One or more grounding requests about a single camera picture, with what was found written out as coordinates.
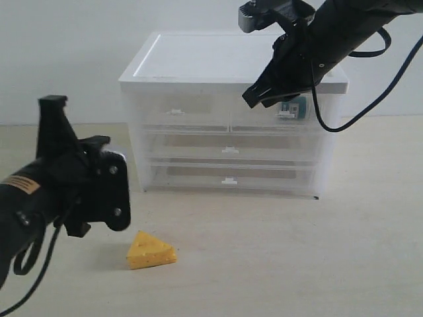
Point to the clear middle wide drawer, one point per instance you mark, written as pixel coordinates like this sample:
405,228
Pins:
232,146

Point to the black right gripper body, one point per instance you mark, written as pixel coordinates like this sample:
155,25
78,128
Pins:
294,63

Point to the white plastic drawer cabinet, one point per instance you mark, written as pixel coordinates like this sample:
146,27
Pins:
224,64

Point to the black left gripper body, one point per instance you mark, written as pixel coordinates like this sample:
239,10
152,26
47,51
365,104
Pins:
86,186

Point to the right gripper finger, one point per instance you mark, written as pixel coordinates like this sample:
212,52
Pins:
268,92

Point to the clear bottom wide drawer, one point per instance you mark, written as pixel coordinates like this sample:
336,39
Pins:
233,176

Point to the white blue medicine bottle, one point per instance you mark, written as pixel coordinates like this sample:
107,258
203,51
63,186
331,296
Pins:
295,109

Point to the clear wide drawer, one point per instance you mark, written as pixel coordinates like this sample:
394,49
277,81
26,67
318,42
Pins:
233,176
232,146

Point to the yellow cheese wedge toy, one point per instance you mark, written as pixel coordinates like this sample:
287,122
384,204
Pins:
147,250

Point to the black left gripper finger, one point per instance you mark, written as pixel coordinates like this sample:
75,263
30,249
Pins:
56,136

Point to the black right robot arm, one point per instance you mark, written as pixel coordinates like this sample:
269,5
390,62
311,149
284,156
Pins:
345,25

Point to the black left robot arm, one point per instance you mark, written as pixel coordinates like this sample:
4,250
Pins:
23,223

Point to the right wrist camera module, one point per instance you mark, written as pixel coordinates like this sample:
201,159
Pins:
258,15

